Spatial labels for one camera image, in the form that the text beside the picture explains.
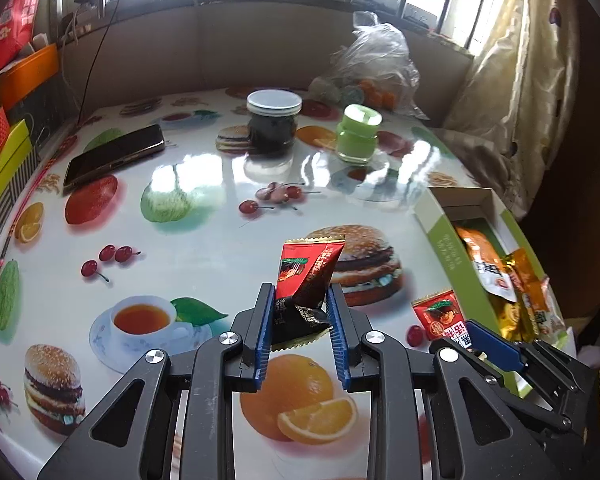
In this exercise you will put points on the green glass jar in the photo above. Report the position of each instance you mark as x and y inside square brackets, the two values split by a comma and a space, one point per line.
[357, 134]

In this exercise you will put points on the yellow green box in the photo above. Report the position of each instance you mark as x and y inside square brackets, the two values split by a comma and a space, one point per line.
[16, 149]

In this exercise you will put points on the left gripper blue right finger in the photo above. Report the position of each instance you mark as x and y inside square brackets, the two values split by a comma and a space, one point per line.
[368, 360]

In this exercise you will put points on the clear plastic bag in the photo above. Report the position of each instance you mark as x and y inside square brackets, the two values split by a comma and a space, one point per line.
[376, 70]

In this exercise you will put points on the dark jar white lid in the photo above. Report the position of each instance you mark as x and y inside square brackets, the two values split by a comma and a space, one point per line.
[273, 120]

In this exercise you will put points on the orange snack pouch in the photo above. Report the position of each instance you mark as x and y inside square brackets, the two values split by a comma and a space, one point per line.
[540, 315]
[490, 270]

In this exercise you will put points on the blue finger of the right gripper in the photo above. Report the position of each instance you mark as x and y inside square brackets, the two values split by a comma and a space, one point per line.
[498, 351]
[458, 374]

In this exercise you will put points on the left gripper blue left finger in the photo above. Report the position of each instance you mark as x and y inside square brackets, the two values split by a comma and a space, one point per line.
[233, 362]

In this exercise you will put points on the green white gift box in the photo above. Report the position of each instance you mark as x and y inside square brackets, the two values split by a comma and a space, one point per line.
[439, 211]

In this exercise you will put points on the red black snack packet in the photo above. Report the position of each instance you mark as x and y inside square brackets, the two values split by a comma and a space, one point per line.
[305, 270]

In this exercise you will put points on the long gold snack bar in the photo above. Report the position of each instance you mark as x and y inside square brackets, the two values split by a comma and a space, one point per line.
[508, 316]

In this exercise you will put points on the red snack bag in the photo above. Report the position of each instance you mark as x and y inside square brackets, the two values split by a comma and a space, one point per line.
[16, 28]

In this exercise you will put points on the beige patterned curtain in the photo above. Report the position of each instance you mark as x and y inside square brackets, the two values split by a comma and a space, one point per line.
[508, 121]

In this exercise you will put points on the orange box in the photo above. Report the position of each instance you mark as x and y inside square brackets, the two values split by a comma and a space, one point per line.
[22, 79]

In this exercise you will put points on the black smartphone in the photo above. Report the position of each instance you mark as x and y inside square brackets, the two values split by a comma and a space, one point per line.
[112, 155]

